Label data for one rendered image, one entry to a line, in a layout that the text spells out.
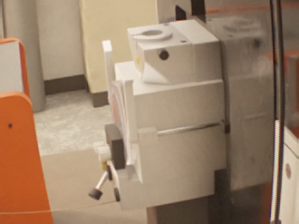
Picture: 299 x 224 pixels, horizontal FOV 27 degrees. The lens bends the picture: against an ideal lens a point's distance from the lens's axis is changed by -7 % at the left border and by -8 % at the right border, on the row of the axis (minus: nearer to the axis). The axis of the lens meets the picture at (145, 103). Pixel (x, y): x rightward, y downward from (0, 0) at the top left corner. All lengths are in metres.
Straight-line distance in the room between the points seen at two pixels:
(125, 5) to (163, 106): 3.18
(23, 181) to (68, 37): 3.15
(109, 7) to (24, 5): 0.51
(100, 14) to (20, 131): 2.79
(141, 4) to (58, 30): 0.63
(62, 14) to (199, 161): 3.51
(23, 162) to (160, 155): 0.44
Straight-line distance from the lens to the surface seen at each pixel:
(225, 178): 0.70
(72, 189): 1.61
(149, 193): 0.70
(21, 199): 1.10
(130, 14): 3.84
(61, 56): 4.23
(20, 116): 1.04
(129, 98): 0.62
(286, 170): 0.49
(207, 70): 0.65
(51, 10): 4.15
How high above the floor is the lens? 1.48
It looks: 22 degrees down
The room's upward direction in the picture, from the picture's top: 5 degrees counter-clockwise
